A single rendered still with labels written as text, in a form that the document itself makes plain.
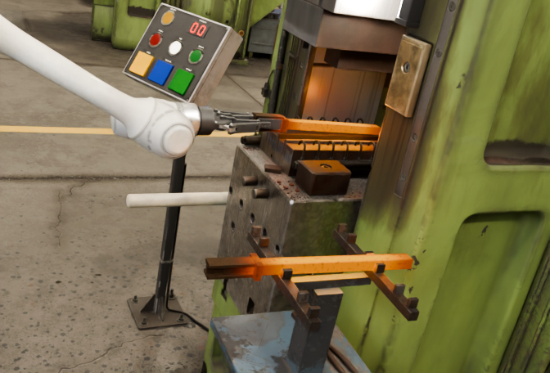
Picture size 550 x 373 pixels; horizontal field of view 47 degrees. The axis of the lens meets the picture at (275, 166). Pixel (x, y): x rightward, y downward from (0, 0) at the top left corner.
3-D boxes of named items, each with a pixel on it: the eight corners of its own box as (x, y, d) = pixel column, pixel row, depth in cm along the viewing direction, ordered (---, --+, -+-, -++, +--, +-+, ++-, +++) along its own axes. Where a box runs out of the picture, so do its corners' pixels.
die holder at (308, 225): (259, 347, 173) (291, 201, 156) (214, 270, 204) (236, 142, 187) (421, 323, 198) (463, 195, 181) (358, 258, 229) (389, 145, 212)
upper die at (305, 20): (315, 47, 157) (323, 9, 154) (281, 28, 174) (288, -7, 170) (445, 60, 176) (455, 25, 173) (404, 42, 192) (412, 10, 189)
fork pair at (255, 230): (259, 247, 129) (261, 238, 129) (250, 233, 134) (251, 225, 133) (355, 243, 139) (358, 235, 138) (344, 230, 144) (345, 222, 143)
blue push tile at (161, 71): (162, 85, 205) (173, 65, 205) (147, 78, 209) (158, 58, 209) (165, 87, 206) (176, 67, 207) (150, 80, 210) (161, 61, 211)
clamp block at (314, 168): (308, 196, 161) (313, 173, 158) (293, 182, 168) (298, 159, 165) (348, 195, 166) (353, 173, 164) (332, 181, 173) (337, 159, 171)
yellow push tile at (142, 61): (142, 76, 210) (153, 56, 211) (128, 69, 214) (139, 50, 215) (145, 78, 212) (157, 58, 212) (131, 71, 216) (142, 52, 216)
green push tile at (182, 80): (182, 94, 199) (194, 74, 200) (166, 87, 203) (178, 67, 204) (186, 97, 201) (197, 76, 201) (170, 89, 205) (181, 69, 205)
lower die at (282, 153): (287, 176, 171) (294, 146, 167) (259, 147, 187) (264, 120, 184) (412, 174, 189) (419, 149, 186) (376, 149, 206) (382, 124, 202)
